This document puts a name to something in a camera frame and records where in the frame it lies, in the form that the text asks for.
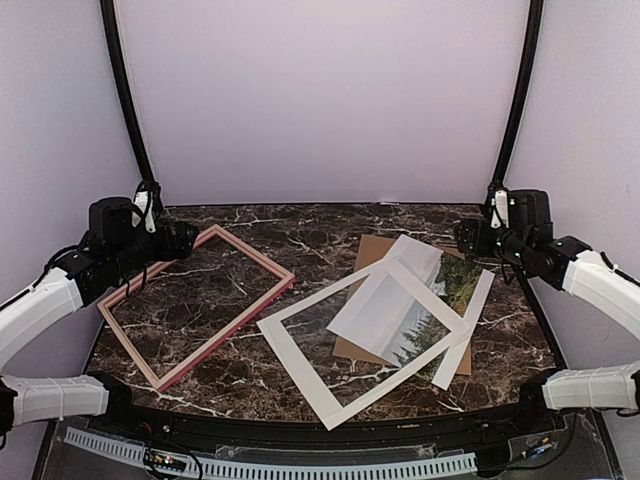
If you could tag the pink wooden picture frame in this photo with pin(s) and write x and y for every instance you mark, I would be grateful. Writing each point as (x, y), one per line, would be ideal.
(285, 281)

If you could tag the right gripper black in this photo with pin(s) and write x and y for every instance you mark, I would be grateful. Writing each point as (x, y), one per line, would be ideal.
(481, 248)

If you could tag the black corner post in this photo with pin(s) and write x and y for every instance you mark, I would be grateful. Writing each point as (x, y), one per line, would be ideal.
(521, 89)
(117, 61)

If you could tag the landscape photo print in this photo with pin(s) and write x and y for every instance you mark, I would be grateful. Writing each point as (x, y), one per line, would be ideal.
(400, 325)

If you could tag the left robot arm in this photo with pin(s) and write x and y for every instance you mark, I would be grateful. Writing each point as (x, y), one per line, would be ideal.
(122, 238)

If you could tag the white mat board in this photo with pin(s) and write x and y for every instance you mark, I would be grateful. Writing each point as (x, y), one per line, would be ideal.
(327, 408)

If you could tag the black front rail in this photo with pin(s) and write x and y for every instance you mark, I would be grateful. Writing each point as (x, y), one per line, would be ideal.
(496, 431)

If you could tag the left black corner post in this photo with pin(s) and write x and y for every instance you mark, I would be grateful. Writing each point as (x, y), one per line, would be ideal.
(117, 61)

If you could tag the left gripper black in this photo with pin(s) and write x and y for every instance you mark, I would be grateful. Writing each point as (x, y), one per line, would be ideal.
(182, 247)

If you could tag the right black corner post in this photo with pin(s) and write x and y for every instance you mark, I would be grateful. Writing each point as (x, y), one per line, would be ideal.
(521, 89)

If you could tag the white slotted cable duct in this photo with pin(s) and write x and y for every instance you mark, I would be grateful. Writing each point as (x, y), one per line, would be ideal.
(184, 466)

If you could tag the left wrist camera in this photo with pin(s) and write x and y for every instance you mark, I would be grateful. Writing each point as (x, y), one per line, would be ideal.
(143, 211)

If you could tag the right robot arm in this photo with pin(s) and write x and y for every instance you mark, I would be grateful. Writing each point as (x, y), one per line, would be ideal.
(517, 229)

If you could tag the brown cardboard backing board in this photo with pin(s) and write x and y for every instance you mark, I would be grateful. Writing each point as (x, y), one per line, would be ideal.
(372, 249)

